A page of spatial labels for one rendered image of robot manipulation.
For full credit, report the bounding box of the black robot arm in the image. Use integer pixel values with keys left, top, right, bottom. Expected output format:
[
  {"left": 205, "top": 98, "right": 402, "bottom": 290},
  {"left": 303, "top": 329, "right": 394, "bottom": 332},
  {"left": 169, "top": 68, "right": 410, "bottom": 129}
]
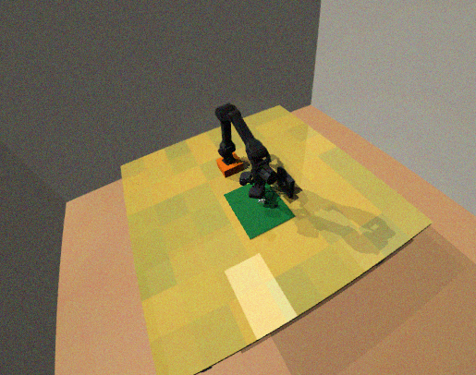
[{"left": 214, "top": 103, "right": 278, "bottom": 186}]

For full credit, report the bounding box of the green circuit board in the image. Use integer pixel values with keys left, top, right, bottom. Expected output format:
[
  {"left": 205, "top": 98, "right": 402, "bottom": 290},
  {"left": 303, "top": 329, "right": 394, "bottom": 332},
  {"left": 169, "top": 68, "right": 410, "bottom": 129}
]
[{"left": 224, "top": 183, "right": 295, "bottom": 240}]

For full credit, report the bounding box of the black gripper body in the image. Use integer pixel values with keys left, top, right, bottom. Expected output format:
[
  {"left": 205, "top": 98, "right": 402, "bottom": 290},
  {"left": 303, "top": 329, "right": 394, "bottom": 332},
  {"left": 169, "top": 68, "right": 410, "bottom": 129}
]
[{"left": 249, "top": 173, "right": 265, "bottom": 200}]

